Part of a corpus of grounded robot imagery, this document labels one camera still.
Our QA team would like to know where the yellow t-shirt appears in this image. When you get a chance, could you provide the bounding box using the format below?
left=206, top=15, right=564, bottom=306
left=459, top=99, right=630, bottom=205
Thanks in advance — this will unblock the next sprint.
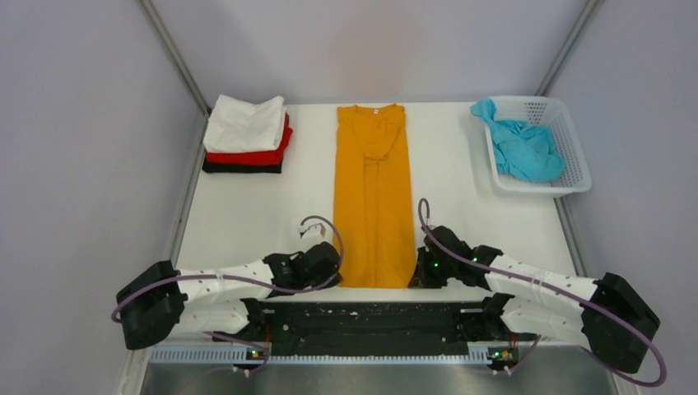
left=333, top=104, right=416, bottom=289

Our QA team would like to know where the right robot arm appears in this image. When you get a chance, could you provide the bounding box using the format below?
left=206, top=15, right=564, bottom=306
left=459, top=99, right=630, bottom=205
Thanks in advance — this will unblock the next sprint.
left=413, top=226, right=660, bottom=374

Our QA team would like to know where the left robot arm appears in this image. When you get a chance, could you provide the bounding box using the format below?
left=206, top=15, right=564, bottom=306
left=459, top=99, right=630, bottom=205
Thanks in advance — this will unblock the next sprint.
left=112, top=241, right=342, bottom=350

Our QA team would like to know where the red folded t-shirt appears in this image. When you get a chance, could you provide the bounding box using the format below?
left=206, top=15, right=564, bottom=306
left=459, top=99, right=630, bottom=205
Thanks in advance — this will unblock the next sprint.
left=206, top=114, right=293, bottom=165

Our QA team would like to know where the black folded t-shirt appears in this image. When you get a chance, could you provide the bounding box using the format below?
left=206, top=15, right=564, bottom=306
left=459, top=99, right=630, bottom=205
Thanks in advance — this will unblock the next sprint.
left=202, top=160, right=282, bottom=174

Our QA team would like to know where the blue t-shirt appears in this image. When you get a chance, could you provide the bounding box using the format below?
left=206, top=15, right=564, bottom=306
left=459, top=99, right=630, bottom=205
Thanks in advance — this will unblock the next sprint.
left=470, top=98, right=566, bottom=184

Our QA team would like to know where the white folded t-shirt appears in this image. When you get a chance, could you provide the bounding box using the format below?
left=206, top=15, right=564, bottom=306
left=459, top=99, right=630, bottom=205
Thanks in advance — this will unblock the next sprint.
left=202, top=95, right=286, bottom=154

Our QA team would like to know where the white plastic basket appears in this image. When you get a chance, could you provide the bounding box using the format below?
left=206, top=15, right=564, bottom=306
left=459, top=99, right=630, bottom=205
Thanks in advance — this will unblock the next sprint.
left=477, top=95, right=592, bottom=198

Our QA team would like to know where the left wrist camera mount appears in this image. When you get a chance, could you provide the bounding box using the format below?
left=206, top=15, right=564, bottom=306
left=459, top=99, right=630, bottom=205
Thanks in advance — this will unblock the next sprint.
left=298, top=221, right=327, bottom=240

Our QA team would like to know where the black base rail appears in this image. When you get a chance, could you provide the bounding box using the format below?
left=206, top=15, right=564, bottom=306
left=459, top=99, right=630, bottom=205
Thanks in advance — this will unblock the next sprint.
left=212, top=301, right=538, bottom=361

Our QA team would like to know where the aluminium frame rail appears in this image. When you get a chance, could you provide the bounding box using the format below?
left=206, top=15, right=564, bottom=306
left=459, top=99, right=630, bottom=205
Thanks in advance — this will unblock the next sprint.
left=120, top=337, right=636, bottom=394

